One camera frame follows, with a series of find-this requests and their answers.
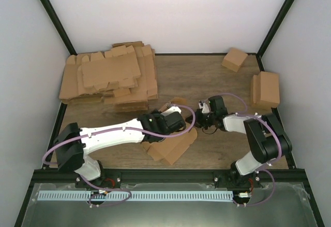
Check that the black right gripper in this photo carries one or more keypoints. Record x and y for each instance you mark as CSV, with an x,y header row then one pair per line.
x,y
197,119

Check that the brown cardboard box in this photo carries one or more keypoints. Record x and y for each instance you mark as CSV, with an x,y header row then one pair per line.
x,y
170,150

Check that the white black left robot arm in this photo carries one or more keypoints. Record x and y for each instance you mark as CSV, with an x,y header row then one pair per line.
x,y
74,156

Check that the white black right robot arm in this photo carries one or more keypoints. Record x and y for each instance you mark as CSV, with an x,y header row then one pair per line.
x,y
266,137

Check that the small folded cardboard box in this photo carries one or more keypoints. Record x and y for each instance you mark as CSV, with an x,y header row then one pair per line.
x,y
234,59

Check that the large folded cardboard box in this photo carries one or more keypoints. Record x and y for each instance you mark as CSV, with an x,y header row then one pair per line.
x,y
264,90

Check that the stack of flat cardboard blanks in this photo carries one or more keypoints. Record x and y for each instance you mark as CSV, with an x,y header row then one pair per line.
x,y
124,76

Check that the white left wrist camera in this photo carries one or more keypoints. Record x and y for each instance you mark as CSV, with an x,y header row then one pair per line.
x,y
168,109

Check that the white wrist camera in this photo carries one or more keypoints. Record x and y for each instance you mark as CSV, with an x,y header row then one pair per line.
x,y
168,109
204,108

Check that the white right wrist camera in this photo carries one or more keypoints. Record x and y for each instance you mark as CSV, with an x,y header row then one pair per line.
x,y
204,108

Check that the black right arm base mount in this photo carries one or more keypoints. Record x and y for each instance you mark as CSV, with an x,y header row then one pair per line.
x,y
232,179

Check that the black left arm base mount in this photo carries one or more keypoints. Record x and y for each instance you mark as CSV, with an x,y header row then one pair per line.
x,y
106,180

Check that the light blue slotted cable duct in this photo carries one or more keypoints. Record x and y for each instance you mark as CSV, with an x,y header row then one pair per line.
x,y
213,196

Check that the black aluminium frame rail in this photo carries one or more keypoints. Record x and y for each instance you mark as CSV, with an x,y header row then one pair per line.
x,y
137,176

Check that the black right corner frame post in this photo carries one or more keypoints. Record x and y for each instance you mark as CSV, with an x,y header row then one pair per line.
x,y
282,13

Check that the black corner frame post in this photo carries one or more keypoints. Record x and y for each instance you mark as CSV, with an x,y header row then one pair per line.
x,y
282,13
58,26

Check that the black left corner frame post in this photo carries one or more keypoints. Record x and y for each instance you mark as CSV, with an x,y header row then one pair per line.
x,y
58,26

